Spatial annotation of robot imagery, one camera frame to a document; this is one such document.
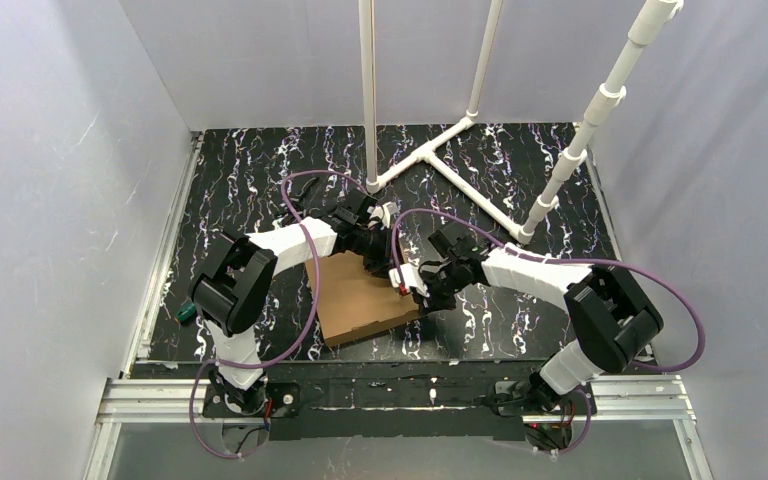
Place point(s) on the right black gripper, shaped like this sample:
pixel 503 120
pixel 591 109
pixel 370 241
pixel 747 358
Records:
pixel 428 287

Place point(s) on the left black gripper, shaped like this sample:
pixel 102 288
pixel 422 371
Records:
pixel 376 258

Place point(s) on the brown cardboard box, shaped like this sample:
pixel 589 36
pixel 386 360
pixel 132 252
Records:
pixel 353 304

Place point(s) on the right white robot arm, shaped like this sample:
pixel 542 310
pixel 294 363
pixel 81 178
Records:
pixel 612 317

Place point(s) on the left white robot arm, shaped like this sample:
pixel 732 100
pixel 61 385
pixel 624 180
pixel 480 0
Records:
pixel 230 289

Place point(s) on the black pliers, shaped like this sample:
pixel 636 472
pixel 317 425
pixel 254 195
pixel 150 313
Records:
pixel 297 201

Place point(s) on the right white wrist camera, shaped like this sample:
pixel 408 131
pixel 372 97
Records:
pixel 406 279

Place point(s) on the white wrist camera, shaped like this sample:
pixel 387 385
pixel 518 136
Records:
pixel 406 279
pixel 383 215

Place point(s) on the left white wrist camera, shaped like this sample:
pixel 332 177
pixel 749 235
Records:
pixel 383 215

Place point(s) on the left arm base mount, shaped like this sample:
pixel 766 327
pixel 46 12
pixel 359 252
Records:
pixel 264 400

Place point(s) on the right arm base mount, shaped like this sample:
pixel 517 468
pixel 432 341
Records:
pixel 534 396

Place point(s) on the aluminium table frame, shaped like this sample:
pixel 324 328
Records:
pixel 395 407

